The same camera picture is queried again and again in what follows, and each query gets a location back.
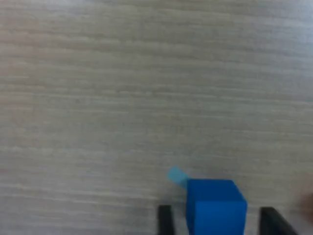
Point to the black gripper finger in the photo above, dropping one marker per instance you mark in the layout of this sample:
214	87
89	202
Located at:
274	224
166	220

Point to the small tape marker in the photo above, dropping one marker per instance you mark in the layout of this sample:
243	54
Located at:
176	176

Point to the blue cube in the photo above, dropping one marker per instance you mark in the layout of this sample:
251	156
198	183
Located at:
215	210

